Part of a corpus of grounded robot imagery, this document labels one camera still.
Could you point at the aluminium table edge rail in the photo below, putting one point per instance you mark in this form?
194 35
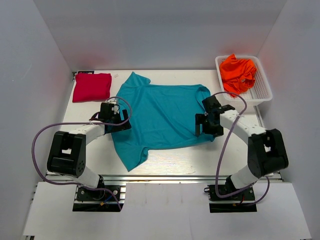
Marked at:
154 178

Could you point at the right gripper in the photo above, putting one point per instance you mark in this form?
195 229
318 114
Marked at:
200 119

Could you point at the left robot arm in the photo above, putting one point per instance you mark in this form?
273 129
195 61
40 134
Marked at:
67 156

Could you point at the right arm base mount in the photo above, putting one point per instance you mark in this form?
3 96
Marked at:
243 202

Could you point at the folded red t-shirt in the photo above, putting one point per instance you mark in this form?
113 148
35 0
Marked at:
92 87

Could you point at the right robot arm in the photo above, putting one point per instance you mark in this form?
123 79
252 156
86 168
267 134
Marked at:
266 152

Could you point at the orange t-shirt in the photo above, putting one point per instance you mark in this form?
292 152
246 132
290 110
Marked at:
237 74

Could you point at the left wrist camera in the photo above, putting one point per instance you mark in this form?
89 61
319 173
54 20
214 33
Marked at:
114 105

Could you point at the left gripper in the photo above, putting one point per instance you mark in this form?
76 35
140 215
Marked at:
126 126

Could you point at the white plastic basket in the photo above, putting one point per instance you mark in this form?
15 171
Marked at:
259 93

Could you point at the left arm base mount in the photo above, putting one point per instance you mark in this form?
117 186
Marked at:
108 200

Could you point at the teal t-shirt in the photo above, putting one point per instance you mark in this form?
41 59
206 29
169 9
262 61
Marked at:
163 117

